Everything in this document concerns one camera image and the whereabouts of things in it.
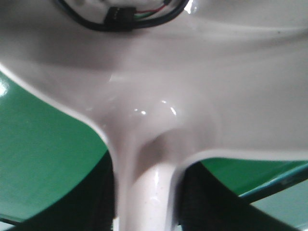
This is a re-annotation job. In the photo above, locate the black coiled cable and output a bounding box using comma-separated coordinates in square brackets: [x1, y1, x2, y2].
[51, 0, 191, 32]

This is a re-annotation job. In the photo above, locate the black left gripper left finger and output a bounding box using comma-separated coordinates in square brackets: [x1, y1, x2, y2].
[0, 152, 115, 231]

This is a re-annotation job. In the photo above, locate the green conveyor belt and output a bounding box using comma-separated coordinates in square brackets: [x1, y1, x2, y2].
[0, 72, 308, 231]

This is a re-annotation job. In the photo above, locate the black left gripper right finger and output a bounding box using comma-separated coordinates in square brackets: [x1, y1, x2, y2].
[178, 162, 303, 231]

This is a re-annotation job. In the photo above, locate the pink plastic dustpan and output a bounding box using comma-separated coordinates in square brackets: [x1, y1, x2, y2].
[0, 0, 308, 231]

